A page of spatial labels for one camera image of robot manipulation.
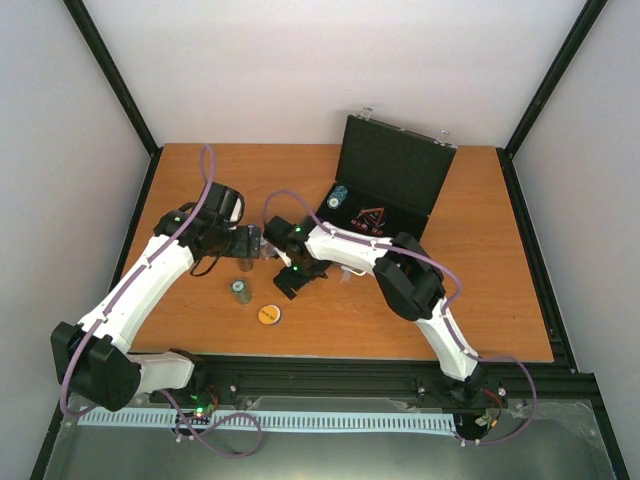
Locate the blue chip stack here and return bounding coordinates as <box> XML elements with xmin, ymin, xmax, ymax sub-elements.
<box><xmin>326</xmin><ymin>185</ymin><xmax>348</xmax><ymax>209</ymax></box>

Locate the triangular all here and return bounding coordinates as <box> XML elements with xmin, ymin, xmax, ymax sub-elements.
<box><xmin>357</xmin><ymin>207</ymin><xmax>386</xmax><ymax>228</ymax></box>

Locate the black poker set case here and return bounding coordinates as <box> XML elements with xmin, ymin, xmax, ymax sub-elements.
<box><xmin>316</xmin><ymin>114</ymin><xmax>457</xmax><ymax>240</ymax></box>

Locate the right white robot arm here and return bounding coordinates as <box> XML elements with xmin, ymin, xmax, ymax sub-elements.
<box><xmin>264</xmin><ymin>216</ymin><xmax>485</xmax><ymax>406</ymax></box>

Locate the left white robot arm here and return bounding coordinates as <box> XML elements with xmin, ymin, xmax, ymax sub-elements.
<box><xmin>51</xmin><ymin>183</ymin><xmax>261</xmax><ymax>411</ymax></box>

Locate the purple chip stack right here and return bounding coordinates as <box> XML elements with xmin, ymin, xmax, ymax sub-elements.
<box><xmin>260</xmin><ymin>242</ymin><xmax>277</xmax><ymax>260</ymax></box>

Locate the green chip stack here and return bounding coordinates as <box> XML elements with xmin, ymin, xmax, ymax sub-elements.
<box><xmin>230</xmin><ymin>279</ymin><xmax>252</xmax><ymax>305</ymax></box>

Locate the orange big blind button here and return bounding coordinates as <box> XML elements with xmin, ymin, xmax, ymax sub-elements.
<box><xmin>258</xmin><ymin>304</ymin><xmax>281</xmax><ymax>325</ymax></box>

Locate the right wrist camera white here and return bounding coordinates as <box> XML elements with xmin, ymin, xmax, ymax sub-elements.
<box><xmin>273</xmin><ymin>247</ymin><xmax>292</xmax><ymax>267</ymax></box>

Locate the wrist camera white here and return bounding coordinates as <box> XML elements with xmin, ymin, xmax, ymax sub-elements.
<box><xmin>273</xmin><ymin>247</ymin><xmax>292</xmax><ymax>267</ymax></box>
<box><xmin>229</xmin><ymin>193</ymin><xmax>245</xmax><ymax>225</ymax></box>

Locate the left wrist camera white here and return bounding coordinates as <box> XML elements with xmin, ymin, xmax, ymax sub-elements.
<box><xmin>229</xmin><ymin>193</ymin><xmax>245</xmax><ymax>225</ymax></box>

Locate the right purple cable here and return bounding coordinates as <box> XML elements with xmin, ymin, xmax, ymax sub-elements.
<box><xmin>262</xmin><ymin>188</ymin><xmax>539</xmax><ymax>447</ymax></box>

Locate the purple cable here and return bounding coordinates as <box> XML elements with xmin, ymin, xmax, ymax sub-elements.
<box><xmin>262</xmin><ymin>188</ymin><xmax>539</xmax><ymax>447</ymax></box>
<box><xmin>58</xmin><ymin>144</ymin><xmax>264</xmax><ymax>459</ymax></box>

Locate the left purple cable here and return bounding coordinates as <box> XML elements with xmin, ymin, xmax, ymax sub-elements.
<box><xmin>58</xmin><ymin>144</ymin><xmax>264</xmax><ymax>459</ymax></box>

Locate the light blue slotted cable duct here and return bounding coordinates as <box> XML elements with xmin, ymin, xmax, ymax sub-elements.
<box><xmin>78</xmin><ymin>408</ymin><xmax>456</xmax><ymax>436</ymax></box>

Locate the black aluminium frame rail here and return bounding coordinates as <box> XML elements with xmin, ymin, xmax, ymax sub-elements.
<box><xmin>129</xmin><ymin>352</ymin><xmax>601</xmax><ymax>416</ymax></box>

